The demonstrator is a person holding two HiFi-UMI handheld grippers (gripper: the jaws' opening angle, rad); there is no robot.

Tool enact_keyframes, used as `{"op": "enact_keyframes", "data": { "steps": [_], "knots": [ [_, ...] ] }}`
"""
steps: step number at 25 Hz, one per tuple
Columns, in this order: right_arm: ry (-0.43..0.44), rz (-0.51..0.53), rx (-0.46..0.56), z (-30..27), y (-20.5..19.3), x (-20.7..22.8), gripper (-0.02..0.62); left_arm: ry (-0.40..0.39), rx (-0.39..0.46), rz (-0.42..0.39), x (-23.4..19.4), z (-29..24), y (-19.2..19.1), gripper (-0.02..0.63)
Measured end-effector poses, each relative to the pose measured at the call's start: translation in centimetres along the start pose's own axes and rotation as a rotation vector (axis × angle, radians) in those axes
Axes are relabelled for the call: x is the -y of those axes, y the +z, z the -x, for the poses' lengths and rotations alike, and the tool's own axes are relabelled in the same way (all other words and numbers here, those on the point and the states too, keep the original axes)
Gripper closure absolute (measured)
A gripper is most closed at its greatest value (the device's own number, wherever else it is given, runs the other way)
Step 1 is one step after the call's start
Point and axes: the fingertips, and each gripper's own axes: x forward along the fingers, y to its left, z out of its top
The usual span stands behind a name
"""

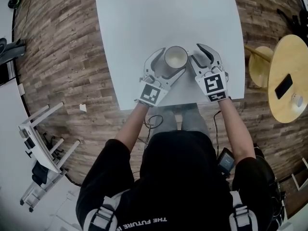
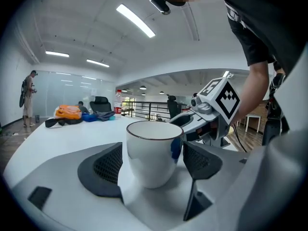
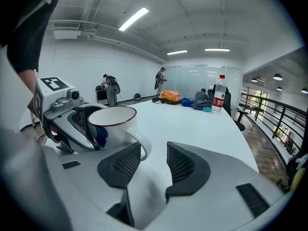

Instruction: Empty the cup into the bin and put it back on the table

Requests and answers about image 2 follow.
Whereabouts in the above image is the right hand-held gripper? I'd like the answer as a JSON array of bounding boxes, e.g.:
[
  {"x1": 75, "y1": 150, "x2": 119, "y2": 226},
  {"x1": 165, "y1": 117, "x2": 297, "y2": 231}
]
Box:
[{"x1": 168, "y1": 77, "x2": 241, "y2": 148}]

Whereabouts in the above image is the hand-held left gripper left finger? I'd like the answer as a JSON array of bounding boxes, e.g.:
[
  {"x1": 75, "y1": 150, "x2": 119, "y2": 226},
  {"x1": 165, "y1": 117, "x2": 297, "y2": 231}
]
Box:
[{"x1": 11, "y1": 141, "x2": 154, "y2": 231}]

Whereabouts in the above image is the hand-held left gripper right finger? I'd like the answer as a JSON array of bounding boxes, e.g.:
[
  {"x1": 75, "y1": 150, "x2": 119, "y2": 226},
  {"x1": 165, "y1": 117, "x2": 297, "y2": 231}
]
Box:
[{"x1": 168, "y1": 43, "x2": 308, "y2": 231}]

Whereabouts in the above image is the white ceramic mug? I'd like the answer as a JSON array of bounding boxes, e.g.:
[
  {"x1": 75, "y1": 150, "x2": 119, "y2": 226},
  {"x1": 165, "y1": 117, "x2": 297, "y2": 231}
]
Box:
[{"x1": 126, "y1": 120, "x2": 185, "y2": 190}]

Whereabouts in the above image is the person's right forearm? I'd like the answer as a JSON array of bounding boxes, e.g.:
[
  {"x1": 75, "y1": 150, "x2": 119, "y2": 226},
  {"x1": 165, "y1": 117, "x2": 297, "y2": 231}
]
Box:
[{"x1": 230, "y1": 60, "x2": 270, "y2": 127}]

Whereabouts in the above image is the person's right hand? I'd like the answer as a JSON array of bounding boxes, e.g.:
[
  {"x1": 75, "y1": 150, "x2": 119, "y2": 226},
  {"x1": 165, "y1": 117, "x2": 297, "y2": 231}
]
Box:
[{"x1": 199, "y1": 121, "x2": 218, "y2": 137}]

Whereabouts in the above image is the black office chair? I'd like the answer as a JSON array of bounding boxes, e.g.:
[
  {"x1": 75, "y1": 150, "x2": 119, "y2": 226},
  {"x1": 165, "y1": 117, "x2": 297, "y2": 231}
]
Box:
[
  {"x1": 166, "y1": 94, "x2": 183, "y2": 120},
  {"x1": 89, "y1": 96, "x2": 113, "y2": 114}
]

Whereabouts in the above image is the black metal railing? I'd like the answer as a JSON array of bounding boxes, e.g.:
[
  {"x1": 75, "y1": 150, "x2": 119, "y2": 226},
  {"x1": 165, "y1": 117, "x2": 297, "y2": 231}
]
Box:
[{"x1": 121, "y1": 101, "x2": 192, "y2": 122}]

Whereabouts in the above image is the small white side table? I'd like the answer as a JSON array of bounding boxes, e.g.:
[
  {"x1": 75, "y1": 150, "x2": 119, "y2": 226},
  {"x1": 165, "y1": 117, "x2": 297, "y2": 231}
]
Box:
[{"x1": 244, "y1": 114, "x2": 262, "y2": 133}]

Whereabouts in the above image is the white rectangular table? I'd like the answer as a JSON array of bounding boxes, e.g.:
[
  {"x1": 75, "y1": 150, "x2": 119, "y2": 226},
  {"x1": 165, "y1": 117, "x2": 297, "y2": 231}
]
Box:
[{"x1": 2, "y1": 115, "x2": 239, "y2": 190}]

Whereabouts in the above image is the black equipment stand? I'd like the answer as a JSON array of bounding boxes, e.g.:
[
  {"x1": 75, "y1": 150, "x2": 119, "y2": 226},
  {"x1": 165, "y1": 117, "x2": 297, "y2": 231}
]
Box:
[{"x1": 261, "y1": 61, "x2": 290, "y2": 146}]

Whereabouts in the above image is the blue pouch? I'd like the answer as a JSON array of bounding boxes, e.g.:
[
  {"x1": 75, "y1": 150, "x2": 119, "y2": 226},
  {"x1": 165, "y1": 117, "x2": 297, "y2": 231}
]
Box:
[{"x1": 81, "y1": 113, "x2": 99, "y2": 123}]

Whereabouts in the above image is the plastic bottle red label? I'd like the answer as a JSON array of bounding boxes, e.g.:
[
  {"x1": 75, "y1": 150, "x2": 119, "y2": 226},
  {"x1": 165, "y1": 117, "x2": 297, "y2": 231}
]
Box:
[{"x1": 113, "y1": 89, "x2": 123, "y2": 118}]

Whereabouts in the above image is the grey fabric pouch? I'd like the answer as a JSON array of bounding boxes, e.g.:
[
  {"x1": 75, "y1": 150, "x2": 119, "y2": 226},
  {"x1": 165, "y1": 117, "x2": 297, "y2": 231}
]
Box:
[{"x1": 94, "y1": 110, "x2": 116, "y2": 122}]

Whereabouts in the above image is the long ceiling light panel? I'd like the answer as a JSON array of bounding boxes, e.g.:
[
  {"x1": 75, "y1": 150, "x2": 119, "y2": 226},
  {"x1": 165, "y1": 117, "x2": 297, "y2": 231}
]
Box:
[
  {"x1": 86, "y1": 58, "x2": 110, "y2": 68},
  {"x1": 45, "y1": 50, "x2": 70, "y2": 58},
  {"x1": 115, "y1": 3, "x2": 156, "y2": 39}
]

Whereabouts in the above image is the person's black shirt torso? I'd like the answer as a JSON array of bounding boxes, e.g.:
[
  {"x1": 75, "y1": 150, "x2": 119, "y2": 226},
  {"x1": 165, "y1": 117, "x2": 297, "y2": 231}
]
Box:
[{"x1": 220, "y1": 0, "x2": 308, "y2": 76}]

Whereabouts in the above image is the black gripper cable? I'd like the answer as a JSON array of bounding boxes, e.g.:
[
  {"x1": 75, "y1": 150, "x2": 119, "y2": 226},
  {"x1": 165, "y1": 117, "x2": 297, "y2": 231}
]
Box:
[{"x1": 231, "y1": 123, "x2": 248, "y2": 153}]

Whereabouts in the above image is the orange bag black strap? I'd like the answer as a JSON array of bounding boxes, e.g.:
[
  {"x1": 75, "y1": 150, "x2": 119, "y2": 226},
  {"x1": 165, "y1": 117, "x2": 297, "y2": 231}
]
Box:
[{"x1": 44, "y1": 104, "x2": 83, "y2": 128}]

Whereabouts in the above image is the grey backpack shoulder strap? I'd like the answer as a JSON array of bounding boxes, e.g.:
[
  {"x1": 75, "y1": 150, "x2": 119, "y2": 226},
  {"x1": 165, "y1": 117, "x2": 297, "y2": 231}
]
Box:
[{"x1": 224, "y1": 0, "x2": 247, "y2": 29}]

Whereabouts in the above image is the black head-mounted camera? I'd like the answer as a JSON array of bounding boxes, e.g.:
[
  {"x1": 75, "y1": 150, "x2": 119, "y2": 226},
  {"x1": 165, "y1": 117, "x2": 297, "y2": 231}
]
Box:
[{"x1": 149, "y1": 0, "x2": 172, "y2": 15}]

